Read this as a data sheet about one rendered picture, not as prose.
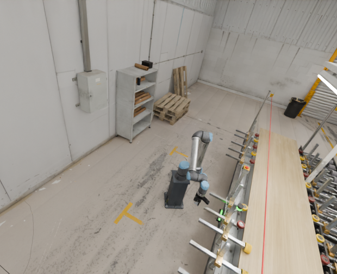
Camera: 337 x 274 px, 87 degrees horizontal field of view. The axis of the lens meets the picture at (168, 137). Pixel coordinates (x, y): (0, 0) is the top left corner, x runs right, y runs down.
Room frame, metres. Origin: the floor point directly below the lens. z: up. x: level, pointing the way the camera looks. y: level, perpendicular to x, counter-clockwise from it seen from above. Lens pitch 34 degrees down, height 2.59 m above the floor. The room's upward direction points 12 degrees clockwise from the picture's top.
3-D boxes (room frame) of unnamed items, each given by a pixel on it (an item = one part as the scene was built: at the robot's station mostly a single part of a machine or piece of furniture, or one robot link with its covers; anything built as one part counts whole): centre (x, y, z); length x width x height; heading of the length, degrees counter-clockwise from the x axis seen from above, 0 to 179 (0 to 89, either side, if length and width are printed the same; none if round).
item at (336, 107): (3.24, -2.80, 1.25); 0.15 x 0.08 x 1.10; 159
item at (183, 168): (1.96, -0.32, 0.79); 0.17 x 0.15 x 0.18; 90
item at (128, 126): (3.76, 0.89, 0.78); 0.90 x 0.45 x 1.55; 161
